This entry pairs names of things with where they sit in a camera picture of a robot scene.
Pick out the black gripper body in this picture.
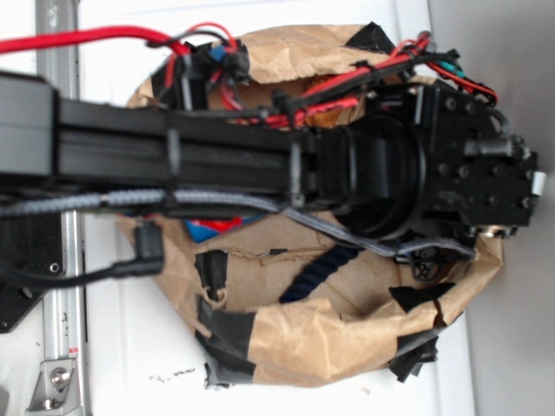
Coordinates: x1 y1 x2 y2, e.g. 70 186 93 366
407 83 544 259

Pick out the dark blue rope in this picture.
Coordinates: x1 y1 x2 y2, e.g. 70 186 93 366
279 244 365 304

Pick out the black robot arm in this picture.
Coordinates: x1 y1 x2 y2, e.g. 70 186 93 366
1 73 545 257

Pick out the orange conch shell toy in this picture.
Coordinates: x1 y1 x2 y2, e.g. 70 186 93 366
304 104 361 128

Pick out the brown paper bag bin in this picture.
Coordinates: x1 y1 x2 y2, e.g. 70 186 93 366
115 22 506 389

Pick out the blue plastic bottle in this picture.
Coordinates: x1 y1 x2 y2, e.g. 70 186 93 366
184 217 243 243

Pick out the red black wire bundle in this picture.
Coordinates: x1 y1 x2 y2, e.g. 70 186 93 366
173 21 500 131

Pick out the grey braided cable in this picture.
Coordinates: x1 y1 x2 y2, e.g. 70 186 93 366
0 188 476 261

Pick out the black angled plug cable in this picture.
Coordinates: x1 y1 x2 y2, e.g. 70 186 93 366
0 218 166 289

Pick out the red sleeved cable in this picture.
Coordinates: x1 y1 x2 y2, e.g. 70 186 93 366
0 25 192 57

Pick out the aluminium extrusion rail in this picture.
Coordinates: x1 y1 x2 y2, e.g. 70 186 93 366
35 0 92 415

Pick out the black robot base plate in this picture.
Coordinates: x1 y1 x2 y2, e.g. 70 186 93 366
1 214 63 335

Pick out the metal corner bracket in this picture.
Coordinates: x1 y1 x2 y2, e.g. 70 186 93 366
25 358 84 416

